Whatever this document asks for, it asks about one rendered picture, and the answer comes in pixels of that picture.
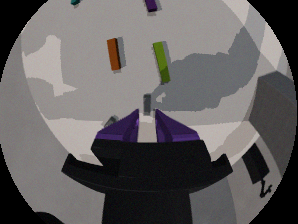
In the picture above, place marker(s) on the turquoise rod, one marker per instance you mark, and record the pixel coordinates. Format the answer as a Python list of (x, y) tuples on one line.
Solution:
[(74, 2)]

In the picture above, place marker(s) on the purple rod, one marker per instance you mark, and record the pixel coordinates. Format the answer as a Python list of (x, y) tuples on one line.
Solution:
[(151, 5)]

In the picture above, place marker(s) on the orange rod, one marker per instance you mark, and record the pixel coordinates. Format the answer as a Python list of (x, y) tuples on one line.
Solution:
[(114, 54)]

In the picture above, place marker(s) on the lime green rod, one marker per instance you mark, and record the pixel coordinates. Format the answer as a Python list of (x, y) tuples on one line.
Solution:
[(161, 59)]

